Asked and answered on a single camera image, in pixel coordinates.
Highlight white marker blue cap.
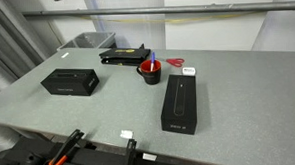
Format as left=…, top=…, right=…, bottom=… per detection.
left=148, top=51, right=157, bottom=72

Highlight black mug orange inside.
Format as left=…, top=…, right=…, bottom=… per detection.
left=135, top=59, right=164, bottom=86

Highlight flat black box yellow print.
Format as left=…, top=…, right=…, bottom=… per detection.
left=98, top=42, right=152, bottom=69

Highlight long black product box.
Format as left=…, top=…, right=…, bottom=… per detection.
left=158, top=72, right=200, bottom=137

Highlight small white printed tin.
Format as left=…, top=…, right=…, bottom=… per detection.
left=182, top=66, right=197, bottom=76

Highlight grey metal pipe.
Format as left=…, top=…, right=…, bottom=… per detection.
left=21, top=0, right=295, bottom=23

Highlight grey plastic bin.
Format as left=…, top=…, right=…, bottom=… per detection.
left=55, top=30, right=117, bottom=52

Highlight white label sticker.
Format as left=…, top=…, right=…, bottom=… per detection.
left=142, top=152, right=158, bottom=162

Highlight wide black product box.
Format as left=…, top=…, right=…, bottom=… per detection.
left=40, top=67, right=101, bottom=99

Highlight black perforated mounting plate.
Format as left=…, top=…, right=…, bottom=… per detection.
left=0, top=127, right=225, bottom=165

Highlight grey curtain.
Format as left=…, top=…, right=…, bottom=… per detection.
left=0, top=0, right=50, bottom=100

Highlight red handled scissors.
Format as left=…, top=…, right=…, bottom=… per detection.
left=164, top=57, right=186, bottom=69

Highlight yellow cable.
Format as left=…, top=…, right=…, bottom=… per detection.
left=81, top=8, right=263, bottom=29

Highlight black clamp orange handle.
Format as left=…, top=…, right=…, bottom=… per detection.
left=119, top=138, right=139, bottom=165
left=46, top=128, right=87, bottom=165

